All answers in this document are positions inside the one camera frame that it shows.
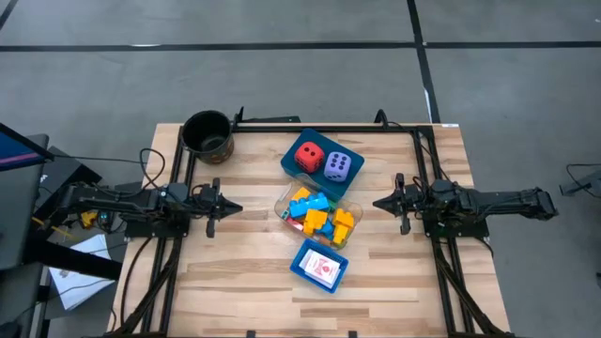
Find purple foam die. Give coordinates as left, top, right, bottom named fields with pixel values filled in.
left=323, top=150, right=352, bottom=183

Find white paper sheets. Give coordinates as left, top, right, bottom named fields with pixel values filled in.
left=48, top=233, right=117, bottom=311

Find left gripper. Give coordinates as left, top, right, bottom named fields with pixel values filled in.
left=187, top=177, right=244, bottom=239

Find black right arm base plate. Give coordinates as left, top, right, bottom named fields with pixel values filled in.
left=424, top=201, right=490, bottom=239

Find red foam die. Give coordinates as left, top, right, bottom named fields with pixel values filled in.
left=294, top=141, right=326, bottom=174

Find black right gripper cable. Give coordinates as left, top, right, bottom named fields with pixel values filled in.
left=410, top=175, right=427, bottom=221

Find red playing card deck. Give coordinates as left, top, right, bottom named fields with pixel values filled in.
left=298, top=248, right=325, bottom=272
left=303, top=252, right=341, bottom=288

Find large blue four-stud block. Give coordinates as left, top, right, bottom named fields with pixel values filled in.
left=288, top=192, right=331, bottom=220

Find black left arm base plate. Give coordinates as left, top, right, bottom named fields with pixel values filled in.
left=124, top=199, right=193, bottom=239

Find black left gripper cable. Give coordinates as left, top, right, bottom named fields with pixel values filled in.
left=139, top=147, right=166, bottom=192

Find yellow cable plug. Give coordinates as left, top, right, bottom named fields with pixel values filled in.
left=79, top=209, right=99, bottom=230

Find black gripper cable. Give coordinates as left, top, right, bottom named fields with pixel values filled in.
left=139, top=147, right=166, bottom=192
left=410, top=175, right=427, bottom=221

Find black pumpkin face bucket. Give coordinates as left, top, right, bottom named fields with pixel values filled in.
left=180, top=110, right=235, bottom=165

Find black side cart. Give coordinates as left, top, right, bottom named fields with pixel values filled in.
left=0, top=133, right=124, bottom=338

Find black aluminium table frame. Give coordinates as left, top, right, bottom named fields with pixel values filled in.
left=110, top=120, right=516, bottom=338

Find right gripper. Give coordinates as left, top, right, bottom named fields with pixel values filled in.
left=372, top=172, right=452, bottom=236

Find blue screen monitor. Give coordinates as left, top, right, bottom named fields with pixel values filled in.
left=0, top=122, right=55, bottom=173

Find thick black power cable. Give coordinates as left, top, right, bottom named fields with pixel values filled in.
left=120, top=237, right=154, bottom=325

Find blue slotted plastic basket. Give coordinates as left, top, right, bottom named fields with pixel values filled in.
left=289, top=238, right=349, bottom=295

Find clear plastic tray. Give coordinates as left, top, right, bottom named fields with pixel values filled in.
left=274, top=173, right=363, bottom=250

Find teal plastic tray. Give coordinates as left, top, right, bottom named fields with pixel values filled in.
left=280, top=128, right=365, bottom=203

